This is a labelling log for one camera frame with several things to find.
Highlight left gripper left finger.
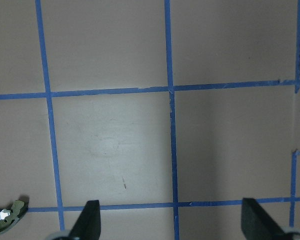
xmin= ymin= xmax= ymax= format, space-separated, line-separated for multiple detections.
xmin=68 ymin=200 xmax=101 ymax=240

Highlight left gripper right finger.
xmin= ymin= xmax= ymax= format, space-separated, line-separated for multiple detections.
xmin=241 ymin=198 xmax=286 ymax=240

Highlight olive curved brake shoe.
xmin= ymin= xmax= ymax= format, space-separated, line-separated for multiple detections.
xmin=0 ymin=195 xmax=30 ymax=235

